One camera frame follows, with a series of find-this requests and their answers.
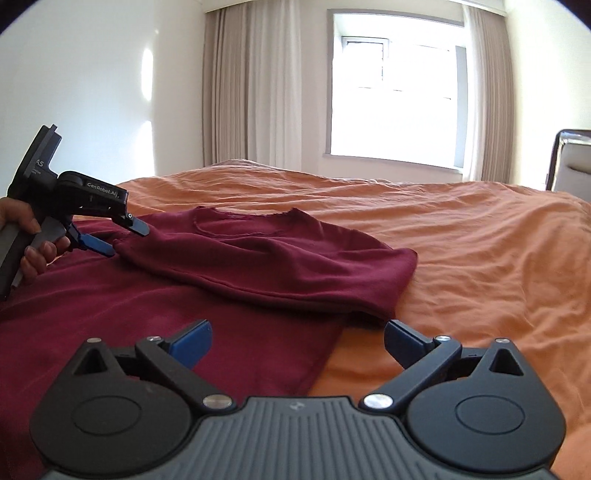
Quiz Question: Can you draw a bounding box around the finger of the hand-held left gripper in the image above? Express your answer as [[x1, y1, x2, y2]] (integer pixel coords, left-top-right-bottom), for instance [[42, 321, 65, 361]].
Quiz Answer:
[[113, 211, 151, 237], [67, 223, 116, 257]]

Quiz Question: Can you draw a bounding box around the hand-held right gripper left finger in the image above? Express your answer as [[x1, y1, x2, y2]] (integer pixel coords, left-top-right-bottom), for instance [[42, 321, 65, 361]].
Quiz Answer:
[[69, 319, 234, 412]]

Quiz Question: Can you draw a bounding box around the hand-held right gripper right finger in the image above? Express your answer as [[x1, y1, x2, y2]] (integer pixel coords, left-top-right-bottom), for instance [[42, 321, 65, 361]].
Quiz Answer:
[[362, 319, 528, 411]]

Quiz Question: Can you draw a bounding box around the maroon shirt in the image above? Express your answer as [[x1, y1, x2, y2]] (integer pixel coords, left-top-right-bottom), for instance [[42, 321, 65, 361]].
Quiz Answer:
[[0, 206, 419, 480]]

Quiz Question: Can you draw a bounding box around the person's left hand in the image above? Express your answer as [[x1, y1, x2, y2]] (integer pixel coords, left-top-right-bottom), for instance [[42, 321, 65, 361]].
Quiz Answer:
[[0, 196, 73, 285]]

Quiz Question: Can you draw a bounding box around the orange bed sheet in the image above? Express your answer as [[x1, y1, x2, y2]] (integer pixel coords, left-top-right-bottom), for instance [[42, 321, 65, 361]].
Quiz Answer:
[[44, 159, 591, 480]]

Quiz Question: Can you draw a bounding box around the beige curtain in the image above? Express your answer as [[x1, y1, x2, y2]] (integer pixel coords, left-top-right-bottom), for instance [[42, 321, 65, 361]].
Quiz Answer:
[[201, 6, 331, 168], [462, 4, 519, 185]]

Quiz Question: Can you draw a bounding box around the brown padded headboard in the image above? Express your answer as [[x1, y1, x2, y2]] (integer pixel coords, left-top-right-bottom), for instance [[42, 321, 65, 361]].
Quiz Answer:
[[545, 129, 591, 205]]

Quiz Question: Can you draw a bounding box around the window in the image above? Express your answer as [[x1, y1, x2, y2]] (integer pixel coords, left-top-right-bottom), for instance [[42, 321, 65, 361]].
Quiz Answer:
[[325, 9, 470, 172]]

